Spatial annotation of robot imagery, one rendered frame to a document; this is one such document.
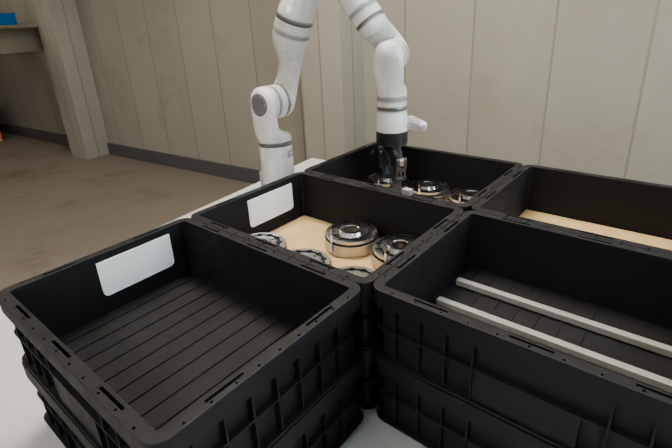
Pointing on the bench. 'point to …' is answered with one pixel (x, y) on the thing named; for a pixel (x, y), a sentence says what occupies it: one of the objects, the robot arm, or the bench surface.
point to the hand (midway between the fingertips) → (391, 185)
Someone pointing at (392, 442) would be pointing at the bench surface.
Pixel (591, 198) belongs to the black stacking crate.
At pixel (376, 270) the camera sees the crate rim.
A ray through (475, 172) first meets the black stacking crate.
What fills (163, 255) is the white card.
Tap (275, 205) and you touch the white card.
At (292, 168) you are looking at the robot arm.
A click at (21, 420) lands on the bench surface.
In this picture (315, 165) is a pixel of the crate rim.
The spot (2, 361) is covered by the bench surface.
